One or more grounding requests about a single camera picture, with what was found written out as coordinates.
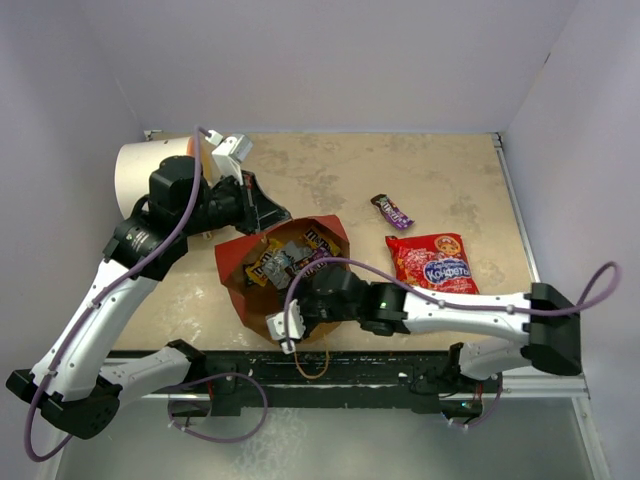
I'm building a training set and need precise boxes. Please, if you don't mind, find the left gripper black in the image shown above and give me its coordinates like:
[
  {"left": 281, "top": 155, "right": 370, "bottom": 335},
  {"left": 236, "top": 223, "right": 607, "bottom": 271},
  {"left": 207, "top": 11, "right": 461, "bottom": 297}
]
[{"left": 179, "top": 170, "right": 290, "bottom": 238}]

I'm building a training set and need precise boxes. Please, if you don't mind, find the white silver snack packet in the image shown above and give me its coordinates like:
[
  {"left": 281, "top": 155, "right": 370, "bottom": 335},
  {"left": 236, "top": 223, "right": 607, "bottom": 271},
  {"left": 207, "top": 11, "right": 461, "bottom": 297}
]
[{"left": 264, "top": 241, "right": 312, "bottom": 290}]

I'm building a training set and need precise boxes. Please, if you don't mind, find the red brown paper bag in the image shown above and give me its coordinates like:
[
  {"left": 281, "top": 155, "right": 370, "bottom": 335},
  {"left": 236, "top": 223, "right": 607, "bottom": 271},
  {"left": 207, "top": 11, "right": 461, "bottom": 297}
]
[{"left": 214, "top": 215, "right": 350, "bottom": 339}]

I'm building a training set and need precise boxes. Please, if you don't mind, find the purple brown M&M's packet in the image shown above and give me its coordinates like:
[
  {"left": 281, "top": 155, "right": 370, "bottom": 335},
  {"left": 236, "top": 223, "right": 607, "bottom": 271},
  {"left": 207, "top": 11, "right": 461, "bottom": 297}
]
[{"left": 370, "top": 194, "right": 414, "bottom": 230}]

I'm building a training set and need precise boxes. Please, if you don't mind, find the red candy snack bag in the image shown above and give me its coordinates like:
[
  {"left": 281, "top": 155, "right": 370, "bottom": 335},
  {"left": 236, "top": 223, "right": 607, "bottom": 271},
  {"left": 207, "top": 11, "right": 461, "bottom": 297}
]
[{"left": 385, "top": 233, "right": 479, "bottom": 295}]

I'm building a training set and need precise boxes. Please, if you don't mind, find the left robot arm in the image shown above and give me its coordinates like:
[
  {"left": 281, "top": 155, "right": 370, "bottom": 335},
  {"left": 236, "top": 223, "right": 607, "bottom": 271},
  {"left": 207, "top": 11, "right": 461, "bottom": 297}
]
[{"left": 6, "top": 156, "right": 291, "bottom": 439}]

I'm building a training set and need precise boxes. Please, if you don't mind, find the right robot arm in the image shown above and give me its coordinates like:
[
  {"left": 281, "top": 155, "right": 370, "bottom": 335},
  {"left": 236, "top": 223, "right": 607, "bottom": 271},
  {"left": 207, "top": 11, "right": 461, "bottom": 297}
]
[{"left": 280, "top": 259, "right": 582, "bottom": 391}]

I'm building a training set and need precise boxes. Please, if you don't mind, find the yellow M&M's packet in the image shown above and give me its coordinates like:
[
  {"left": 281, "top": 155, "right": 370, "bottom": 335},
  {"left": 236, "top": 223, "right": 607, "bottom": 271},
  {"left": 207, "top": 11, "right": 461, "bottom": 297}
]
[{"left": 243, "top": 240, "right": 284, "bottom": 287}]

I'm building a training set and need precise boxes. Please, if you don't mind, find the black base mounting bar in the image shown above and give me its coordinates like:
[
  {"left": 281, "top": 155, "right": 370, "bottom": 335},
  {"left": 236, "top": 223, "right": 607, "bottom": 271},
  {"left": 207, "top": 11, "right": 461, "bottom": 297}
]
[{"left": 147, "top": 349, "right": 504, "bottom": 419}]

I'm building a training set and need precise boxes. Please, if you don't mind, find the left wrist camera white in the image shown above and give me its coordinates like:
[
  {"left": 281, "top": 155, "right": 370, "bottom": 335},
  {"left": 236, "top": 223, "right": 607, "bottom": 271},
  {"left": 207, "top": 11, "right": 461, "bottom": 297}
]
[{"left": 206, "top": 130, "right": 253, "bottom": 186}]

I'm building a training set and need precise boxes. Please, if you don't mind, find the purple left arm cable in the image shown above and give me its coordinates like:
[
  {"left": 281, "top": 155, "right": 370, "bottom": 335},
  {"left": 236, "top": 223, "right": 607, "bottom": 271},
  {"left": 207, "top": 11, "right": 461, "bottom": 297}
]
[{"left": 24, "top": 125, "right": 211, "bottom": 462}]

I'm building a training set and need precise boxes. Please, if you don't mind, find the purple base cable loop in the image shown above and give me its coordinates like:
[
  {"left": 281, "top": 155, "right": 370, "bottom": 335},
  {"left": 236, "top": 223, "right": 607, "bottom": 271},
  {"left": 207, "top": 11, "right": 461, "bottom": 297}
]
[{"left": 167, "top": 370, "right": 269, "bottom": 444}]

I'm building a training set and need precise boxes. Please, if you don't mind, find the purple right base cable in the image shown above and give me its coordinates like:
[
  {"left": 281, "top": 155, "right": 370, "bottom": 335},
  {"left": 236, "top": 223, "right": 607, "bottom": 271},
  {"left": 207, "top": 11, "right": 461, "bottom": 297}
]
[{"left": 447, "top": 372, "right": 504, "bottom": 431}]

